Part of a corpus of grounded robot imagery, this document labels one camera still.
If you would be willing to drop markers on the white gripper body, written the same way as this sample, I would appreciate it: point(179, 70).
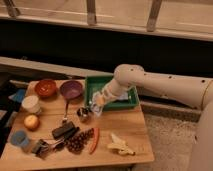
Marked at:
point(113, 90)

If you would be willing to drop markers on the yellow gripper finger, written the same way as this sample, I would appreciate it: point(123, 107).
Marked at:
point(106, 102)
point(99, 98)

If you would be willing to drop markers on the white towel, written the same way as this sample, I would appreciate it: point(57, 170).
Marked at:
point(95, 108)

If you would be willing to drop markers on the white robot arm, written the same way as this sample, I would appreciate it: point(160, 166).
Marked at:
point(196, 92)

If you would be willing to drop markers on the blue grey sponge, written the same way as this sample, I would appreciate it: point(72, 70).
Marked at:
point(123, 97)

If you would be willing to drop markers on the green plastic tray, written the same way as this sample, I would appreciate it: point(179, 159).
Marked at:
point(96, 83)

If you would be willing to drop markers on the small metal cup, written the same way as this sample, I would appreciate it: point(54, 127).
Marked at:
point(83, 114)

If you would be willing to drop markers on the purple bowl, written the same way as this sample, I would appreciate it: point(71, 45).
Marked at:
point(71, 89)

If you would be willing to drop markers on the red chili pepper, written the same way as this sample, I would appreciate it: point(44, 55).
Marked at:
point(95, 140)

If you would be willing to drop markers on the metal spoon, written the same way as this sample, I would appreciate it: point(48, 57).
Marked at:
point(65, 118)

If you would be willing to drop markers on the black rectangular block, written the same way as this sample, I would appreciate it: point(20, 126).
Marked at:
point(65, 131)

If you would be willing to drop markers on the peeled toy banana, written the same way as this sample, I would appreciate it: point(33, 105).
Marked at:
point(119, 145)

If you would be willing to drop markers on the dark grape bunch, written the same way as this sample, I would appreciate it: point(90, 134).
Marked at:
point(76, 143)

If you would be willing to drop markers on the wooden table board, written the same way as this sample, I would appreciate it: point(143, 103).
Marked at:
point(128, 125)

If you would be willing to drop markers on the orange red bowl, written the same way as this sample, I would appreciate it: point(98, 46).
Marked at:
point(45, 88)

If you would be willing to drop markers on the white cup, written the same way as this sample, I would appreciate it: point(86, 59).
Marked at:
point(31, 104)

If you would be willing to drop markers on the yellow apple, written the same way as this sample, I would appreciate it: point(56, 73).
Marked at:
point(31, 122)

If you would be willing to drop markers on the blue cloth at left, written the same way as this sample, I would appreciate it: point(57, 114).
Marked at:
point(18, 96)

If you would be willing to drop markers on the blue cup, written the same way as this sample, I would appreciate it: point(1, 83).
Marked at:
point(19, 139)

